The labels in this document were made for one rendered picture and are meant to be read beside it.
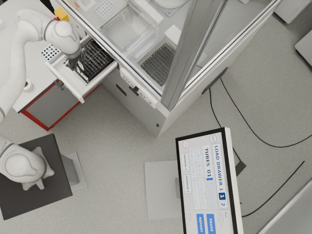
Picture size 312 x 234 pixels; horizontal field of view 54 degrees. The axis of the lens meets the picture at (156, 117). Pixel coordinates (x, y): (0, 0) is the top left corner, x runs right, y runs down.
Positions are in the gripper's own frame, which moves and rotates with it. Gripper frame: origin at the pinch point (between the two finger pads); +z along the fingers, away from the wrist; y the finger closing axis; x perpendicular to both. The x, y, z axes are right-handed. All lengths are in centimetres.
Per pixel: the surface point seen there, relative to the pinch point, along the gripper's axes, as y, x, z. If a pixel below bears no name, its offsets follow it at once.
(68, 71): 3.4, -9.2, 16.3
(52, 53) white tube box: 2.1, -26.1, 20.5
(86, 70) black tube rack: -3.9, -1.4, 13.3
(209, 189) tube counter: 0, 92, -11
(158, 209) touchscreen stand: 20, 92, 96
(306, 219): -45, 165, 55
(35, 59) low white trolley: 11.3, -32.1, 24.0
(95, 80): -3.1, 8.1, 10.4
